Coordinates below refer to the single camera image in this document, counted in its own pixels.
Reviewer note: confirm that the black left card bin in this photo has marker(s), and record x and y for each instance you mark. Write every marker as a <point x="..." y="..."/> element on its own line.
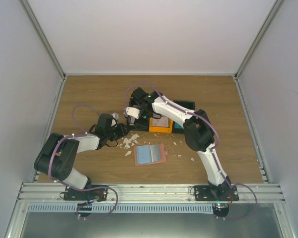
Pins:
<point x="139" y="125"/>

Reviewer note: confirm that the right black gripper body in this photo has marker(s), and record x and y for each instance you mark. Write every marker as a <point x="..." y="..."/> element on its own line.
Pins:
<point x="148" y="114"/>

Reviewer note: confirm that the teal cards stack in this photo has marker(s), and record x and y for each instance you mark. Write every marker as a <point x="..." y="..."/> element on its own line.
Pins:
<point x="177" y="126"/>

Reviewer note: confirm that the grey slotted cable duct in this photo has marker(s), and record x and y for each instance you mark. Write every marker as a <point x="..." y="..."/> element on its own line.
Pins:
<point x="123" y="208"/>

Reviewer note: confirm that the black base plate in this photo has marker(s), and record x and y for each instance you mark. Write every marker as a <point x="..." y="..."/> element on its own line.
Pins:
<point x="203" y="192"/>
<point x="86" y="198"/>

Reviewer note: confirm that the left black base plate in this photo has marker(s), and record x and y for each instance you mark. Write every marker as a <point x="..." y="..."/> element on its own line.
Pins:
<point x="86" y="198"/>

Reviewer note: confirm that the pink card holder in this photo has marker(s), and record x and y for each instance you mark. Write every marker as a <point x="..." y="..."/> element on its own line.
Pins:
<point x="150" y="154"/>

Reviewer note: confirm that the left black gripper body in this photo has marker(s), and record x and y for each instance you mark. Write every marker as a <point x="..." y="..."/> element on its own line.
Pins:
<point x="115" y="135"/>

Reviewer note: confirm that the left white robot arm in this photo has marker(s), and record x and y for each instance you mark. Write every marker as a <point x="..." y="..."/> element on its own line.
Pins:
<point x="57" y="156"/>

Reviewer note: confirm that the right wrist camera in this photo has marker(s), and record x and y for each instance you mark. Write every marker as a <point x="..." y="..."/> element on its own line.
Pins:
<point x="132" y="112"/>

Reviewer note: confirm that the white cards in orange bin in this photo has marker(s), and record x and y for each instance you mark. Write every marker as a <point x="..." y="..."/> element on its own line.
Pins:
<point x="161" y="122"/>

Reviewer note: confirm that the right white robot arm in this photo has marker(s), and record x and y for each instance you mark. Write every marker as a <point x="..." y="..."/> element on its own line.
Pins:
<point x="199" y="134"/>

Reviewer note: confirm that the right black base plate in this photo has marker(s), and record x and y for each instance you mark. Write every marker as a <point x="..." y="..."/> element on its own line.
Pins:
<point x="203" y="192"/>

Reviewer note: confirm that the orange middle card bin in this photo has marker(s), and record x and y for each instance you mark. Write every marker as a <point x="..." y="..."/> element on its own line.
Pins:
<point x="161" y="129"/>

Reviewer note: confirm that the aluminium front rail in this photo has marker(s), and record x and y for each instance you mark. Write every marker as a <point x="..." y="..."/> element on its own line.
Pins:
<point x="154" y="193"/>

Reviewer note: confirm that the red white credit card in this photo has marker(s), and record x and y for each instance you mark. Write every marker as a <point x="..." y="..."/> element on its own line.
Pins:
<point x="132" y="120"/>

